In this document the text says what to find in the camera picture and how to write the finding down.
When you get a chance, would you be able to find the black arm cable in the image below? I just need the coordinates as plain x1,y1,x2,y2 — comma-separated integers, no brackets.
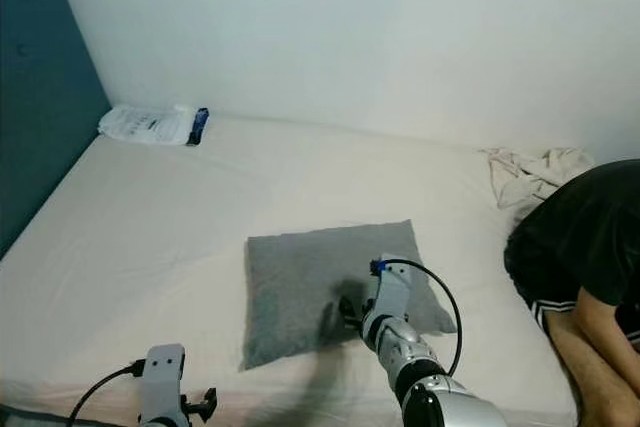
378,257,465,350
67,361,147,427

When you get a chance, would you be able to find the grey pillow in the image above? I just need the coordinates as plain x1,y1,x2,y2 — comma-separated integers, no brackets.
242,219,459,372

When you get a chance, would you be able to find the crumpled beige cloth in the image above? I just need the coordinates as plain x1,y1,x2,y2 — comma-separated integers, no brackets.
484,147,597,211

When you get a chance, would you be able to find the teal upholstered headboard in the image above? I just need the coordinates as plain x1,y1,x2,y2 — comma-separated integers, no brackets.
0,0,113,256

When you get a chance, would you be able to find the white bed mattress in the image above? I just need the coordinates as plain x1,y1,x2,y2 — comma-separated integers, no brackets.
0,112,640,427

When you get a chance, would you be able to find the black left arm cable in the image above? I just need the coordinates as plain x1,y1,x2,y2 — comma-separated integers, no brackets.
67,361,147,427

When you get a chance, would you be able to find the white plastic packet blue end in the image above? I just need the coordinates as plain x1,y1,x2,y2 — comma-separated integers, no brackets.
98,104,211,148

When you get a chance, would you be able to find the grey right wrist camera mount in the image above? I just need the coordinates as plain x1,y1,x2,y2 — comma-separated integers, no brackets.
371,255,417,320

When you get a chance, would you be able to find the person in black shirt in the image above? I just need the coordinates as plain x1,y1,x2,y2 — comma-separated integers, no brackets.
503,157,640,427

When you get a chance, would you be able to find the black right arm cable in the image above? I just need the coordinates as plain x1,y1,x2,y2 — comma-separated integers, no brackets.
378,257,465,350

